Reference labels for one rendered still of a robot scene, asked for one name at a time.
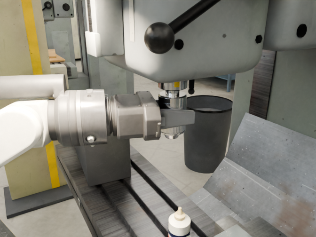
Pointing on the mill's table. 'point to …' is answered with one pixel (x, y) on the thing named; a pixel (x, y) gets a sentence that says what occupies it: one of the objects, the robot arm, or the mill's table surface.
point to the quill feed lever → (173, 27)
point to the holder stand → (106, 160)
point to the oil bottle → (179, 224)
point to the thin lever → (191, 87)
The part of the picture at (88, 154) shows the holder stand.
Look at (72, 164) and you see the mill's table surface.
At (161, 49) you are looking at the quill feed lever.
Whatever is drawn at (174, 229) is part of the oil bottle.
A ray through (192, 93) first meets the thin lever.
